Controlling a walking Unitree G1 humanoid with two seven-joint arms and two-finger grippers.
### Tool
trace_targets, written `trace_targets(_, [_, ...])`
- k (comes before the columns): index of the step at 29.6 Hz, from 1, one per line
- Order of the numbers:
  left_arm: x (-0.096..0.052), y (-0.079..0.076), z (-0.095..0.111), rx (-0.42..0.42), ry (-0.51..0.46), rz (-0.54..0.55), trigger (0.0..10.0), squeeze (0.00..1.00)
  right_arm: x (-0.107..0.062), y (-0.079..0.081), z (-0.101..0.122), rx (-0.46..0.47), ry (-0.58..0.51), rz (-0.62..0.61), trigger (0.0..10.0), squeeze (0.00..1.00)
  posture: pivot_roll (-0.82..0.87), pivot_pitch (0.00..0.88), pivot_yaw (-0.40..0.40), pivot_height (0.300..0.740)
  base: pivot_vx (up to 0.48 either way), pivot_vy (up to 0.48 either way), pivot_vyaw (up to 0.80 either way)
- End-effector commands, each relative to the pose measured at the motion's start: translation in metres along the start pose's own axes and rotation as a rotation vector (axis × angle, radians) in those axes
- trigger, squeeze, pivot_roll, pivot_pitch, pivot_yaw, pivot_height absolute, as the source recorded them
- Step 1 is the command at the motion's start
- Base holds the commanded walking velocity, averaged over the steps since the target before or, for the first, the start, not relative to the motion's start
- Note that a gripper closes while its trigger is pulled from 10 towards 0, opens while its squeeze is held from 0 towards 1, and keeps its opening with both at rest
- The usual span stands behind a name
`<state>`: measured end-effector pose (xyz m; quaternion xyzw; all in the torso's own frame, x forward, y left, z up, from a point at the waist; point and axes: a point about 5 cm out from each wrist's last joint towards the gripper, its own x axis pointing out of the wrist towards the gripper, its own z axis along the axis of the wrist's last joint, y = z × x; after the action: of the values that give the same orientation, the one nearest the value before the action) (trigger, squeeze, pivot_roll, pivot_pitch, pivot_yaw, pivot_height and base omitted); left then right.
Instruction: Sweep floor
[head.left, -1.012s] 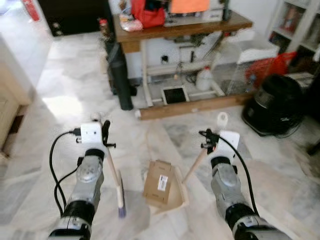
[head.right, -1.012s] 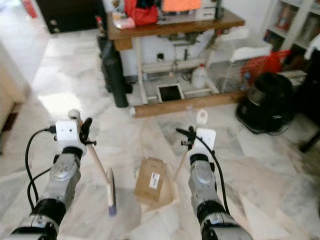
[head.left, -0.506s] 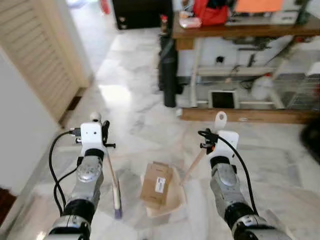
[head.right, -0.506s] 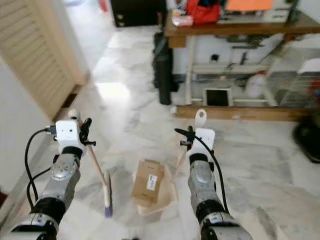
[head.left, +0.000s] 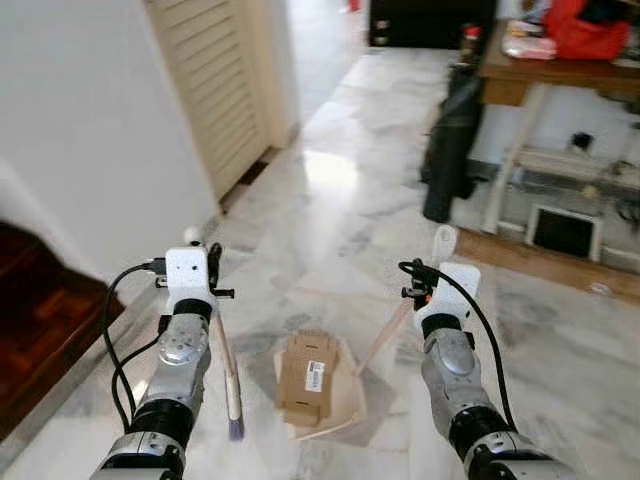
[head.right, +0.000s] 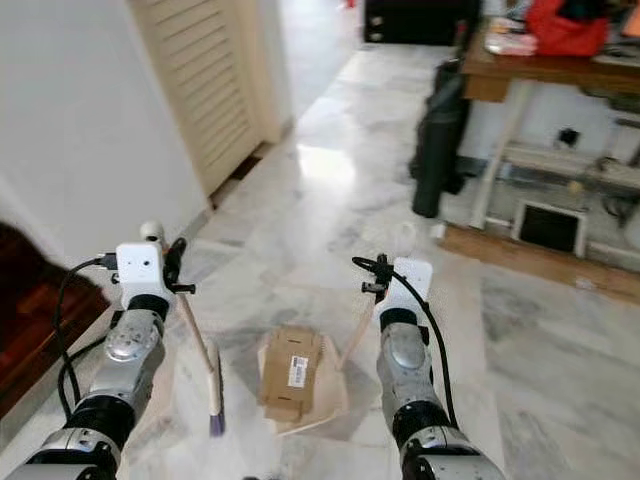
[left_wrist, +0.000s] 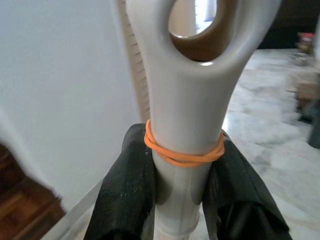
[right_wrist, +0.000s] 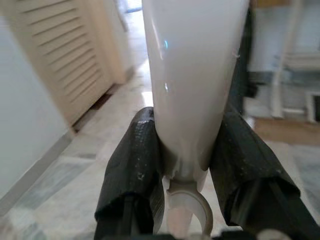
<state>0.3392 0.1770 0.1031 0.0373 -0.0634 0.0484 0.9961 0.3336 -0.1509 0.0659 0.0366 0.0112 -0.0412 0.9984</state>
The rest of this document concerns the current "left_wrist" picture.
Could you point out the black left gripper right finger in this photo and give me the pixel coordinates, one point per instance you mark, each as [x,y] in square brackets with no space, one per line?
[237,195]

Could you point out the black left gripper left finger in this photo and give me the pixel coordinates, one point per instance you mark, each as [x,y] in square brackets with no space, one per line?
[125,190]

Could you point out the beige broom with purple bristles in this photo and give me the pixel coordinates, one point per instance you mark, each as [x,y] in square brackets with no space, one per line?
[190,100]

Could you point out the orange rubber band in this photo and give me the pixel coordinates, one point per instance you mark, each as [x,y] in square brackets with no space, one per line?
[150,140]

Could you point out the brown wooden furniture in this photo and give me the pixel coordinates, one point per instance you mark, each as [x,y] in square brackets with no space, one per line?
[22,200]

